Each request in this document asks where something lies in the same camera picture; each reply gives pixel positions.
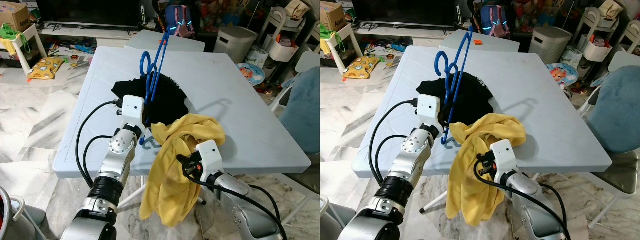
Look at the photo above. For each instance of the yellow shirt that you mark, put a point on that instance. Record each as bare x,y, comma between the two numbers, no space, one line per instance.
167,190
467,190

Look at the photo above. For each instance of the blue plastic hanger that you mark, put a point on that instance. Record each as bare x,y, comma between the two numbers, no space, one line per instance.
143,62
437,62

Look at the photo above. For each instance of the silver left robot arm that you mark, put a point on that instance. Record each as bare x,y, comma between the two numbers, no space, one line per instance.
117,165
415,160

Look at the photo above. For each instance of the white table leg black cap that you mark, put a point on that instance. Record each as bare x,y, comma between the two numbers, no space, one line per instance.
131,197
435,201

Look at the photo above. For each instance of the black shirt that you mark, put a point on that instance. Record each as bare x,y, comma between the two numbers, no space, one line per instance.
167,102
475,102

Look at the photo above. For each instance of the round cartoon plate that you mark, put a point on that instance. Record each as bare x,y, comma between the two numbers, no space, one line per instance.
562,75
250,75

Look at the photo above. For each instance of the blue towel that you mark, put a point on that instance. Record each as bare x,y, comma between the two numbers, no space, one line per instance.
615,110
302,110

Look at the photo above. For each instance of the grey ribbed bin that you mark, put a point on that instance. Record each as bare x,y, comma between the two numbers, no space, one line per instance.
235,45
550,45

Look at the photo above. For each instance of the white folding chair grey seat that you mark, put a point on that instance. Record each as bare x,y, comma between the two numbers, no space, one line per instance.
625,175
310,59

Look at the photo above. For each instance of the blue pink backpack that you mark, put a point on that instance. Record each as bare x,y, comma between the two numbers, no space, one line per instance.
180,22
495,22

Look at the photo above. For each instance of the white bucket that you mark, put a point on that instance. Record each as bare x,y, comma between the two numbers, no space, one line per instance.
282,51
596,51

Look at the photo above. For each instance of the yellow printed pillow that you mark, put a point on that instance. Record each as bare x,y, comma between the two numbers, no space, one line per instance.
46,68
361,67

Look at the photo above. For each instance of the white television console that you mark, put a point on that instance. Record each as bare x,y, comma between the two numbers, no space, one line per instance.
75,31
400,31

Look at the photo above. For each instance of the white storage trolley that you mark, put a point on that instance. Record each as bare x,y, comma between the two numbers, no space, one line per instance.
276,15
590,17

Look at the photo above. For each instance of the black television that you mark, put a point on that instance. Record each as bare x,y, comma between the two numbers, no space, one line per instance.
405,10
90,12

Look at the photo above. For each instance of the small white side table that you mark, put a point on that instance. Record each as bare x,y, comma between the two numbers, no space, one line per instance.
341,45
35,40

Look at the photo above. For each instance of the brown cardboard box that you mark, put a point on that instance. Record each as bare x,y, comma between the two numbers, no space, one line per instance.
332,15
15,17

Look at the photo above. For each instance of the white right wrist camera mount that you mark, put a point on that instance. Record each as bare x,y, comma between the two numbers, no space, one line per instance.
504,152
210,155

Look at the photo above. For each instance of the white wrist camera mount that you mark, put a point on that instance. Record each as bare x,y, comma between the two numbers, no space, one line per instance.
210,155
428,107
132,107
504,152

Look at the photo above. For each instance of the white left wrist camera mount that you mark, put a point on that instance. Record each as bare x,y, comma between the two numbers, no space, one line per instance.
132,107
428,107

